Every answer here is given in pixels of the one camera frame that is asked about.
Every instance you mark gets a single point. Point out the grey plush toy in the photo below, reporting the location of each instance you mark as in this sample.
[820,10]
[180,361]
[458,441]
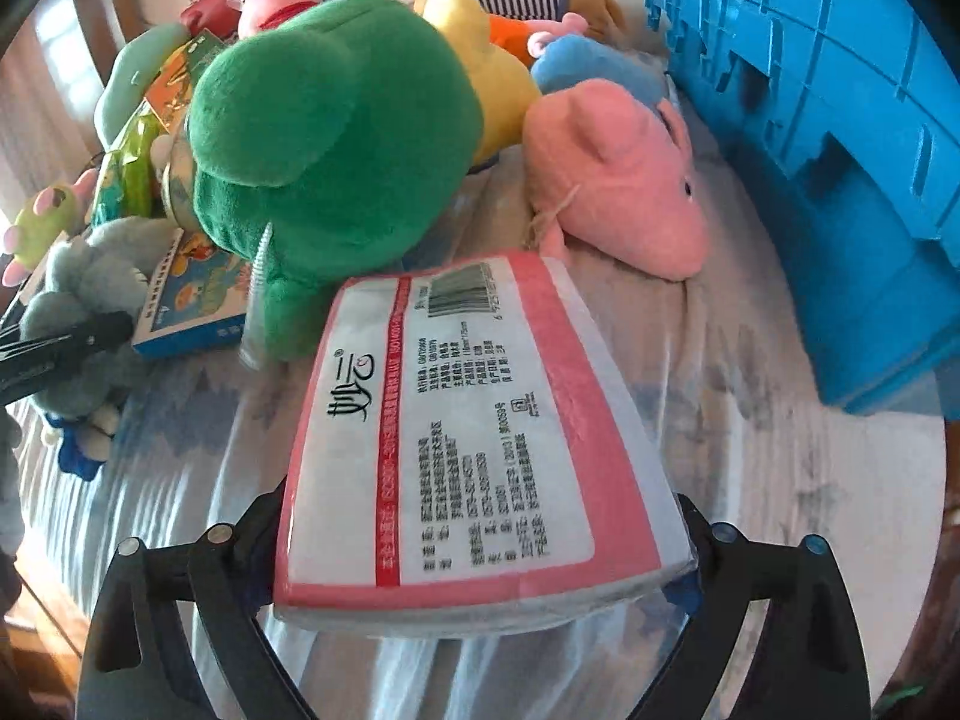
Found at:
[82,285]

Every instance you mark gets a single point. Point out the teal plush toy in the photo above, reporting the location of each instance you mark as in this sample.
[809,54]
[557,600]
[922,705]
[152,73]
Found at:
[124,90]

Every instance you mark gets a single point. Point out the green snack packet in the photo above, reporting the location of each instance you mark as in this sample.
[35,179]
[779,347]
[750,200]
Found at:
[131,165]

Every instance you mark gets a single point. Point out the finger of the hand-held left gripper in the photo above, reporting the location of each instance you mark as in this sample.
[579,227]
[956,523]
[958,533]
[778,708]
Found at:
[90,334]

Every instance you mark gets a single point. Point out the blue children's book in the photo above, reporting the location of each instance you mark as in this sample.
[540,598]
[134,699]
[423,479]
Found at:
[195,292]

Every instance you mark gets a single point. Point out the orange plush toy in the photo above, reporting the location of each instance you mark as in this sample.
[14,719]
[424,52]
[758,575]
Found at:
[514,37]

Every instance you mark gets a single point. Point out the blue white patterned bed sheet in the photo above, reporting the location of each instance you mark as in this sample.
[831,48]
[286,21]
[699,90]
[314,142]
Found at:
[750,405]

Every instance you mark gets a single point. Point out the white curtain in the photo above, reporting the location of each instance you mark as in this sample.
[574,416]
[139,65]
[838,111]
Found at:
[45,90]

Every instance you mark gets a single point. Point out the large pink plush toy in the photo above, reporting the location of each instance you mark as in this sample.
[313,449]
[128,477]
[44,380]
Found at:
[607,172]

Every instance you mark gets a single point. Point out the pink white tissue pack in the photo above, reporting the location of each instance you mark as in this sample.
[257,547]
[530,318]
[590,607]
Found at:
[480,427]

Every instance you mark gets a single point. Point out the wooden headboard frame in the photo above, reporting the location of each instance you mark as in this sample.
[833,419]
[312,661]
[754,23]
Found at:
[97,0]

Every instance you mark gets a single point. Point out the light green plush toy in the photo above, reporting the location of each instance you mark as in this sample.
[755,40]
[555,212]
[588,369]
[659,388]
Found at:
[37,225]

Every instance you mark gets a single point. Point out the patterned tin can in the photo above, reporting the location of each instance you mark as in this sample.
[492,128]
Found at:
[176,180]

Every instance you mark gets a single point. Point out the blue plastic crate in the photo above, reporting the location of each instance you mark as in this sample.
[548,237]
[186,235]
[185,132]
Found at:
[825,127]

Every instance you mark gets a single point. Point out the yellow plush toy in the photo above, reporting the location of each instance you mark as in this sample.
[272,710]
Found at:
[480,67]

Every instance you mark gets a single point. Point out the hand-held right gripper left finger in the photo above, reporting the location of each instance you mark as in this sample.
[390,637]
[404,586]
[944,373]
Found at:
[255,540]

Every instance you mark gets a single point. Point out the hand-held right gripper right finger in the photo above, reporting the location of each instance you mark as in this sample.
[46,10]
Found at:
[701,540]

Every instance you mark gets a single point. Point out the orange green packet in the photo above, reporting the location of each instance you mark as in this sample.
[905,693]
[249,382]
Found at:
[180,79]

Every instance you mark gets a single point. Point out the blue plush toy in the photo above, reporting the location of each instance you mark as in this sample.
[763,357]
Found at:
[592,64]

